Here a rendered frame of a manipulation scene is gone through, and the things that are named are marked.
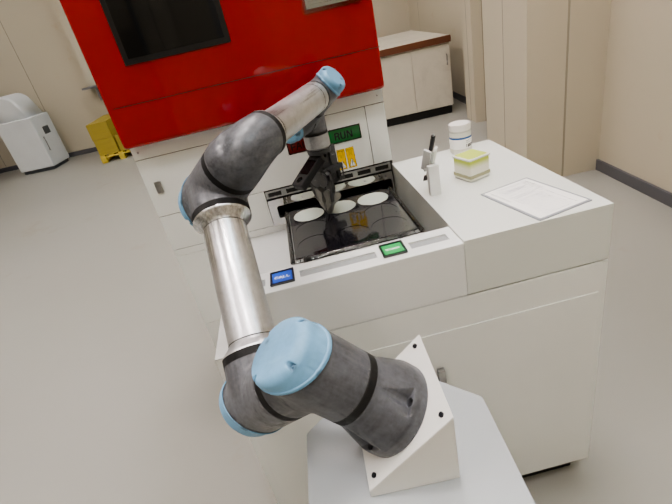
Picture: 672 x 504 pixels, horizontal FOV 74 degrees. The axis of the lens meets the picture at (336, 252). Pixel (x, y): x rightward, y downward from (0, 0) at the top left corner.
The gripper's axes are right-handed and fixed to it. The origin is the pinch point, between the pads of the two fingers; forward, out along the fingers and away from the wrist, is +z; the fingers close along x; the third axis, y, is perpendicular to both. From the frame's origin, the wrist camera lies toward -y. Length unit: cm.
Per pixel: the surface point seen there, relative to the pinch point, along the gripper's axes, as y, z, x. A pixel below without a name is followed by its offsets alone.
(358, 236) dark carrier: -8.5, 1.4, -18.9
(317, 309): -38.2, 2.7, -29.8
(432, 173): 8.5, -11.7, -34.1
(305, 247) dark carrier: -19.0, 1.4, -7.9
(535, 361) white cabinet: 1, 36, -64
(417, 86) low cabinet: 404, 49, 221
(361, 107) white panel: 23.9, -25.8, -0.9
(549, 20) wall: 245, -20, 15
